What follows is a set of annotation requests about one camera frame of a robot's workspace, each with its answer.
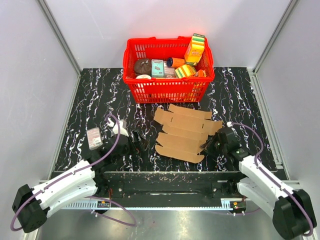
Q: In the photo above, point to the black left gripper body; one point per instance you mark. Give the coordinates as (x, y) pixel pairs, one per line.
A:
(119, 157)

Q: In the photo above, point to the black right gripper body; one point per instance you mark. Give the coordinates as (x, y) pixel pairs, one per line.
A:
(218, 148)

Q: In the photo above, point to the brown cardboard box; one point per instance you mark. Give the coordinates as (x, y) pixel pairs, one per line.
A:
(184, 130)

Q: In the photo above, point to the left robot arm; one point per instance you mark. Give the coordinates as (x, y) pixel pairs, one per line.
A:
(32, 206)

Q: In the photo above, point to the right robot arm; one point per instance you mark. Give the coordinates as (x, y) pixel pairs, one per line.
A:
(290, 210)

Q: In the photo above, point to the pink small box in basket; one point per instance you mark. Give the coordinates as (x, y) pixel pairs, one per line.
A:
(168, 72)

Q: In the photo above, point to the yellow green striped box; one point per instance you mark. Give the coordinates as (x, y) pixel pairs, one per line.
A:
(185, 71)

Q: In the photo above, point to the teal snack box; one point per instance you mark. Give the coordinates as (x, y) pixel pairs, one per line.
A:
(157, 68)

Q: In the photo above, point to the white round lid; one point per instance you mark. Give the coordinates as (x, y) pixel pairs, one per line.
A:
(144, 76)

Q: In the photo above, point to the small orange packet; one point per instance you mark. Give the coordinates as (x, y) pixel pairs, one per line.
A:
(200, 74)

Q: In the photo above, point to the red plastic shopping basket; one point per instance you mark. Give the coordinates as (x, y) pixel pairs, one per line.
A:
(165, 90)

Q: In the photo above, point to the brown round cookie pack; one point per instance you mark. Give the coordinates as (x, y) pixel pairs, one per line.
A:
(143, 66)

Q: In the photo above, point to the orange tube with blue cap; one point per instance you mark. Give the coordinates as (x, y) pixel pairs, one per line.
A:
(173, 62)

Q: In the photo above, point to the tall orange yellow carton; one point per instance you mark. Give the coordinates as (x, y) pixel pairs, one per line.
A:
(195, 49)

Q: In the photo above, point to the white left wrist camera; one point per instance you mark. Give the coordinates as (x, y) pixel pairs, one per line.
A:
(120, 128)

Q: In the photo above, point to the aluminium frame rail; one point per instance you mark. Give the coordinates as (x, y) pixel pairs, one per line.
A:
(44, 7)

